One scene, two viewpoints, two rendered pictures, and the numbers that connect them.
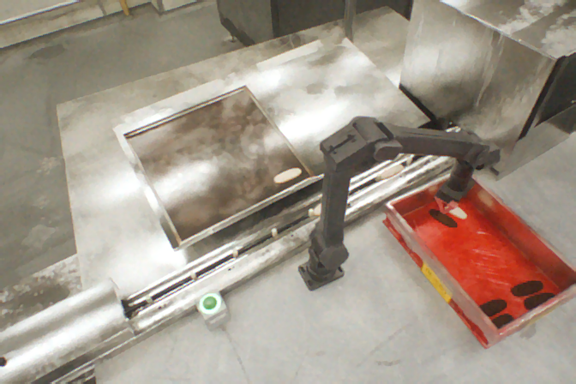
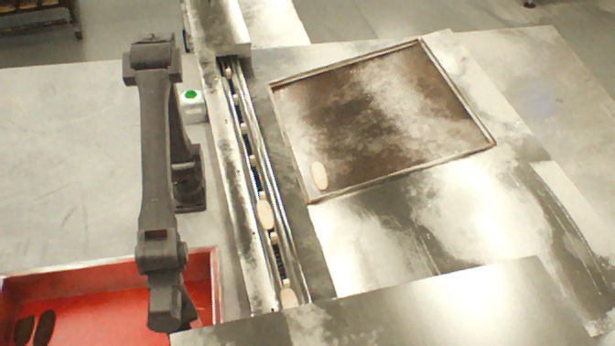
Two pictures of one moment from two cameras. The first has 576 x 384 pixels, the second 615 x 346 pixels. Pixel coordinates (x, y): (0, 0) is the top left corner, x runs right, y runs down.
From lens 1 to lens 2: 1.60 m
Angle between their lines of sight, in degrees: 65
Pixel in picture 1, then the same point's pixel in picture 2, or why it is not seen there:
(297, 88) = (487, 209)
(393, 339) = (82, 229)
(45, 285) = (286, 30)
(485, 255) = not seen: outside the picture
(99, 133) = (485, 55)
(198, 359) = not seen: hidden behind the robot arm
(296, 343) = (133, 160)
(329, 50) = (599, 275)
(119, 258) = (290, 66)
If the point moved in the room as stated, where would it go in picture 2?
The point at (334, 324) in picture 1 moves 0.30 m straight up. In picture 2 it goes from (129, 190) to (102, 101)
